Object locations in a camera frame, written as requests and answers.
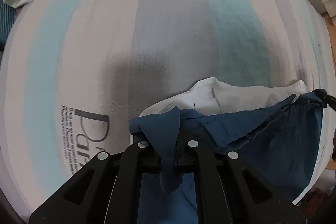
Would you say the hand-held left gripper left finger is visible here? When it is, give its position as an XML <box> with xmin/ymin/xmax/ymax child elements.
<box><xmin>28</xmin><ymin>135</ymin><xmax>163</xmax><ymax>224</ymax></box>

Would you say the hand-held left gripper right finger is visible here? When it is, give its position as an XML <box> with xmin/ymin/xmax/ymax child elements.
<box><xmin>173</xmin><ymin>132</ymin><xmax>306</xmax><ymax>224</ymax></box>

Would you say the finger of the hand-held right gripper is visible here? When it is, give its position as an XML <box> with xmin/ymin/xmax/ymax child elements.
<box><xmin>314</xmin><ymin>88</ymin><xmax>336</xmax><ymax>110</ymax></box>

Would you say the blue and white hooded jacket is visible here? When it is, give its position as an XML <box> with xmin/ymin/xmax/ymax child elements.
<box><xmin>129</xmin><ymin>77</ymin><xmax>326</xmax><ymax>205</ymax></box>

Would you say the wooden headboard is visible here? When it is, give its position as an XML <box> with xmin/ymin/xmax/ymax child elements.
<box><xmin>323</xmin><ymin>14</ymin><xmax>336</xmax><ymax>67</ymax></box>

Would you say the striped bed mattress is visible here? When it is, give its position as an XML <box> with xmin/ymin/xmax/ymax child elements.
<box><xmin>0</xmin><ymin>0</ymin><xmax>336</xmax><ymax>224</ymax></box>

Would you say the teal ribbed suitcase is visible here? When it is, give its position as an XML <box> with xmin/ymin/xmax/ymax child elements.
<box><xmin>0</xmin><ymin>2</ymin><xmax>21</xmax><ymax>49</ymax></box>

